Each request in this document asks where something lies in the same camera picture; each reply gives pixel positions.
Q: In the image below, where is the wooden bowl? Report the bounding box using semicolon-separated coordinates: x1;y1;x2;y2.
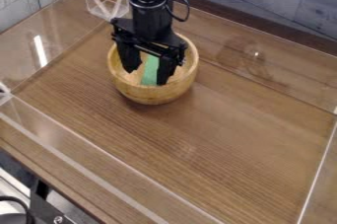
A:
107;34;200;105

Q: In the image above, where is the black cable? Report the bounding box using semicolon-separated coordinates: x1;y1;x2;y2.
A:
0;195;36;224

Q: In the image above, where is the clear acrylic corner bracket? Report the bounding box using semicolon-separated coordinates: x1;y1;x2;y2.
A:
86;0;131;22

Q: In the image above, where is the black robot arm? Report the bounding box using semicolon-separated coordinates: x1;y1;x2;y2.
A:
111;0;189;85

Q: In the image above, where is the clear acrylic enclosure wall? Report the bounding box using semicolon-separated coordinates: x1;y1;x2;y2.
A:
0;0;337;224

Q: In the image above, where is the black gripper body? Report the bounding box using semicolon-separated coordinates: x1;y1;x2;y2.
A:
111;18;188;66

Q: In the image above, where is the green rectangular stick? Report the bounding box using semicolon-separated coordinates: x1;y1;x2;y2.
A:
142;55;160;86

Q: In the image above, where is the black table leg bracket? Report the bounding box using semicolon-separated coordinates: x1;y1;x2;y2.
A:
30;180;76;224

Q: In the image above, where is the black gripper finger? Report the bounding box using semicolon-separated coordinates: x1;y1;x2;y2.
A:
116;40;143;73
158;55;178;86

